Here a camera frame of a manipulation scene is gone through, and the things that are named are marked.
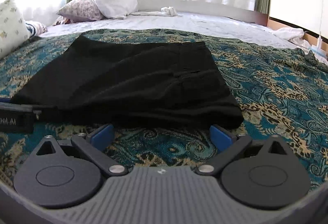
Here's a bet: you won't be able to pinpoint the teal paisley bedspread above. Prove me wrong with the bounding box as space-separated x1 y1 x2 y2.
1 29 327 189

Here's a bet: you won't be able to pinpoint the striped cloth by pillow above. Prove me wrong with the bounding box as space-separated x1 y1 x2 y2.
25 20 48 38

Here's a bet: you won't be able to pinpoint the black pants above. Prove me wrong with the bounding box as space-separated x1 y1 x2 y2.
12 36 244 130

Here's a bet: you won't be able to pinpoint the grey floral pillow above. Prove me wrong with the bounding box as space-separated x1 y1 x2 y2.
57 0 105 22

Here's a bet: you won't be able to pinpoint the wooden bed footboard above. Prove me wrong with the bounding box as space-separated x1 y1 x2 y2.
266 15 328 48

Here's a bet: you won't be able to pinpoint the small white rolled cloth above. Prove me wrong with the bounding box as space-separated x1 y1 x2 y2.
131 6 177 17

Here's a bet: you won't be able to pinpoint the white green floral pillow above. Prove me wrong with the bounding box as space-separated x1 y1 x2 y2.
0 0 30 58

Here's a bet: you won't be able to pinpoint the crumpled white cloth pile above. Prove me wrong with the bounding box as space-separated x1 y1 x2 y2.
270 27 327 65

